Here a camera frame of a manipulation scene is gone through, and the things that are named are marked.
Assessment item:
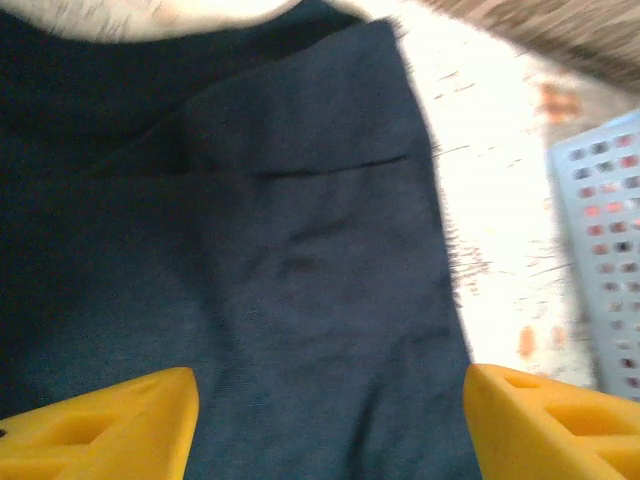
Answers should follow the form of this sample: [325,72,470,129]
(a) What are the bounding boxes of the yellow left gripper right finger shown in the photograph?
[463,363,640,480]

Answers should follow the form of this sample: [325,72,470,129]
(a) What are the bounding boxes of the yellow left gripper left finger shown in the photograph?
[0,367,201,480]

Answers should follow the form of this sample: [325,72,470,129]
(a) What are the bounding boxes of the dark navy shirt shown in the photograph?
[0,0,481,480]

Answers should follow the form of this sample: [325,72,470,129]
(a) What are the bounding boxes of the light blue perforated plastic basket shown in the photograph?
[547,108,640,401]

